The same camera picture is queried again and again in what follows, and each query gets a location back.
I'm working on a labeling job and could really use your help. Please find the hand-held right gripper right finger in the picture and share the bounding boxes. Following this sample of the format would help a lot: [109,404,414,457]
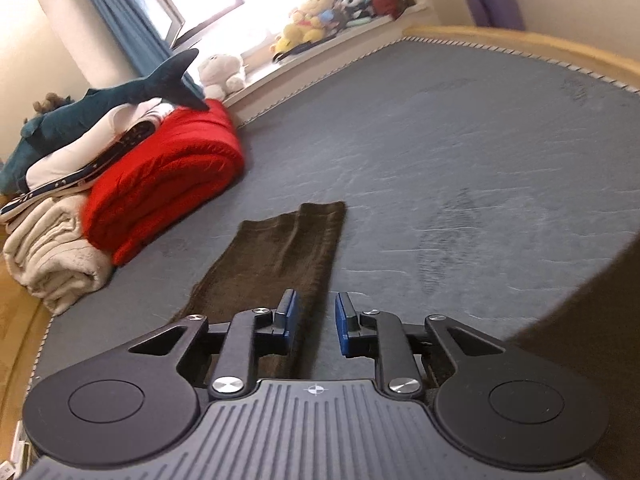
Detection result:
[334,291,506,402]

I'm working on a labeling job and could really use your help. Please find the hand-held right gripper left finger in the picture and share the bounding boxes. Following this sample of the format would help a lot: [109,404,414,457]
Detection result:
[127,288,301,402]

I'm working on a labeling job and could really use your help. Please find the brown corduroy pants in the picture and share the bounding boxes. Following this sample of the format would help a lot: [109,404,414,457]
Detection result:
[170,201,640,480]

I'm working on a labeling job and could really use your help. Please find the red folded blanket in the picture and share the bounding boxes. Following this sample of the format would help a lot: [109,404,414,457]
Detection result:
[82,99,246,267]

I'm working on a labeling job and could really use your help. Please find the grey quilted mattress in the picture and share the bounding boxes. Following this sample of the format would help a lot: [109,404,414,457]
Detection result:
[30,35,640,411]

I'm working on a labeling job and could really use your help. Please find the cream folded blanket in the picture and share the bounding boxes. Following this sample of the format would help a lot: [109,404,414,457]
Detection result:
[4,194,117,316]

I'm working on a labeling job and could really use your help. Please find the white windowsill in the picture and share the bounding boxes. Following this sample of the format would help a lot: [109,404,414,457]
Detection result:
[220,4,431,123]

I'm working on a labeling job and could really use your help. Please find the white plush toy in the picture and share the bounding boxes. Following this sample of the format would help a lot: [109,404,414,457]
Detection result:
[197,53,246,101]

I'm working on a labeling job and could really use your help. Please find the yellow bear plush toy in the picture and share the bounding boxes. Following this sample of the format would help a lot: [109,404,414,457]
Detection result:
[270,0,337,54]

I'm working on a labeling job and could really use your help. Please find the blue shark plush toy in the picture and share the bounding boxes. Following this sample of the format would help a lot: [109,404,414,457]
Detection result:
[0,49,211,196]

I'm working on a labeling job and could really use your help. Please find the brown plush toy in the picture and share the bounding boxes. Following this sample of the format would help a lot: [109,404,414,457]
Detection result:
[32,92,69,114]

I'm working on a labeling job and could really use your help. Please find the purple folder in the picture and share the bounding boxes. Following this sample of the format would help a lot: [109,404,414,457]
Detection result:
[457,0,526,31]

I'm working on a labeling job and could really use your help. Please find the blue curtain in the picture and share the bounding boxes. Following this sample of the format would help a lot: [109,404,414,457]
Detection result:
[70,0,206,106]

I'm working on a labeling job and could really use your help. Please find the white cloth with navy strap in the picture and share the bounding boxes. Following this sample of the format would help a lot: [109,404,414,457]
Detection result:
[0,97,173,225]

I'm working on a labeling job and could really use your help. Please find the wooden bed frame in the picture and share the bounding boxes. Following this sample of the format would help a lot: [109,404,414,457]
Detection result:
[0,25,640,461]

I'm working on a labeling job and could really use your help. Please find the window frame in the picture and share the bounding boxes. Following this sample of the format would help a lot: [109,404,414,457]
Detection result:
[145,0,243,46]

